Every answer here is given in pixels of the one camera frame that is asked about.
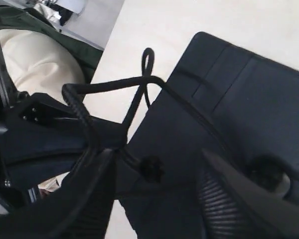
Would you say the black plastic case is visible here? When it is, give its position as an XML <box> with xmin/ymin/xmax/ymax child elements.
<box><xmin>118</xmin><ymin>32</ymin><xmax>299</xmax><ymax>239</ymax></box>

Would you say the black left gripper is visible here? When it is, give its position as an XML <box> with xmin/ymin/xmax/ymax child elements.
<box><xmin>0</xmin><ymin>93</ymin><xmax>127</xmax><ymax>209</ymax></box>

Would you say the person in cream trousers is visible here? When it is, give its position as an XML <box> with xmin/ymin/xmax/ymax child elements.
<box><xmin>0</xmin><ymin>4</ymin><xmax>105</xmax><ymax>105</ymax></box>

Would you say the black cable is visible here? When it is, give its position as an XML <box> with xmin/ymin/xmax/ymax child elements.
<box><xmin>61</xmin><ymin>47</ymin><xmax>265</xmax><ymax>184</ymax></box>

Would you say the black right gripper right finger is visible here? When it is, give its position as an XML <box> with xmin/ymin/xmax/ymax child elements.
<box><xmin>196</xmin><ymin>149</ymin><xmax>299</xmax><ymax>239</ymax></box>

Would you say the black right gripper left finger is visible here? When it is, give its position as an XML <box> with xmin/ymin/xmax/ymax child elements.
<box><xmin>0</xmin><ymin>149</ymin><xmax>116</xmax><ymax>239</ymax></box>

